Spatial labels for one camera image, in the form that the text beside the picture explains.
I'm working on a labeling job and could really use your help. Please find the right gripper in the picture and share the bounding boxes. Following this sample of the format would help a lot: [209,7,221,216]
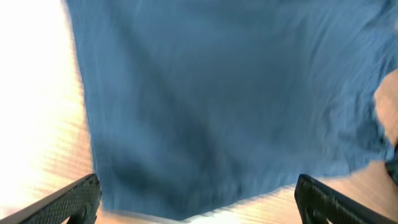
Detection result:
[385,146,398,185]

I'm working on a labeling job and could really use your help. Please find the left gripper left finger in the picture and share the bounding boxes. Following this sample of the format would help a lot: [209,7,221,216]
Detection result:
[1,174,101,224]

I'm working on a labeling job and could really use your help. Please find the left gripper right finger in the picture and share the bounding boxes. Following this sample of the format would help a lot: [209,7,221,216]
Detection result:
[294,174,397,224]

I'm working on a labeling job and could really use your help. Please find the navy blue shorts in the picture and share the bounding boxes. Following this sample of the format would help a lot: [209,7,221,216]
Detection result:
[67,0,397,220]

